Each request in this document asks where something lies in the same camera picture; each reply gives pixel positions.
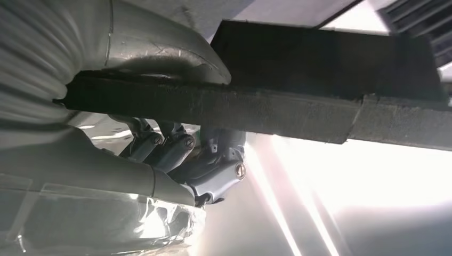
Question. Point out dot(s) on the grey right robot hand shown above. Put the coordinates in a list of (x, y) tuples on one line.
[(88, 169)]

